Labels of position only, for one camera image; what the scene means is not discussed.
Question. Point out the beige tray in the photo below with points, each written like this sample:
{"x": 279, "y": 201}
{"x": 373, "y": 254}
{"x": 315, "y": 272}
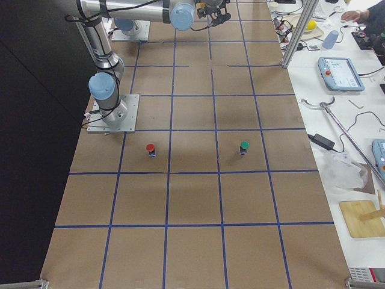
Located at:
{"x": 307, "y": 34}

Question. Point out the clear plastic bag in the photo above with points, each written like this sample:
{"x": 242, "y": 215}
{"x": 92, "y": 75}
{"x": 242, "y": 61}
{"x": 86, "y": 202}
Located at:
{"x": 339, "y": 171}

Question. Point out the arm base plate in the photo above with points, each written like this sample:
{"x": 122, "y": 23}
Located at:
{"x": 122, "y": 119}
{"x": 142, "y": 36}

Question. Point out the aluminium frame post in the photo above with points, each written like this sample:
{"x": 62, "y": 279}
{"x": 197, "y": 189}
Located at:
{"x": 304, "y": 19}

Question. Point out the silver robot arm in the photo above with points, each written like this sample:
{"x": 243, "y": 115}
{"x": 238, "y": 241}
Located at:
{"x": 128, "y": 26}
{"x": 104, "y": 85}

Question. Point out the red push button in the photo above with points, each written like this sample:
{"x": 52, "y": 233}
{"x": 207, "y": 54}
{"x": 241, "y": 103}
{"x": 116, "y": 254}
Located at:
{"x": 151, "y": 149}

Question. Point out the black power adapter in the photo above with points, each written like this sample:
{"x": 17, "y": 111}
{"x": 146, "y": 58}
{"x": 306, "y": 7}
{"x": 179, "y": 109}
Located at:
{"x": 323, "y": 142}

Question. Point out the wooden cutting board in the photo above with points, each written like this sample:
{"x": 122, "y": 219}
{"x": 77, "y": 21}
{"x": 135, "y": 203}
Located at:
{"x": 362, "y": 218}

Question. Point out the person's hand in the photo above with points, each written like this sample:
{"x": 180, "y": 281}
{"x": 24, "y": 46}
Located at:
{"x": 358, "y": 16}

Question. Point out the blue teach pendant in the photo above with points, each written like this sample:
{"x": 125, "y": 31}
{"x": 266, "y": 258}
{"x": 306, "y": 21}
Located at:
{"x": 339, "y": 74}
{"x": 378, "y": 151}

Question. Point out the green push button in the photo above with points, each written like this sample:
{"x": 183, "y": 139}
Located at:
{"x": 243, "y": 148}

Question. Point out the blue plastic cup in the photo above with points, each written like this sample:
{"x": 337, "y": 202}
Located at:
{"x": 330, "y": 40}

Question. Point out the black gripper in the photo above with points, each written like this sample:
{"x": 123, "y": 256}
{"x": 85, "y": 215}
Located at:
{"x": 217, "y": 12}

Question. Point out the metal rod with hook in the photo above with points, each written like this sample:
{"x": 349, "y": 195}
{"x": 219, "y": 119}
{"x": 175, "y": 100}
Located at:
{"x": 326, "y": 107}

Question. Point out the yellow lemon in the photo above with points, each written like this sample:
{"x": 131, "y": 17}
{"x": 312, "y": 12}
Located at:
{"x": 311, "y": 25}

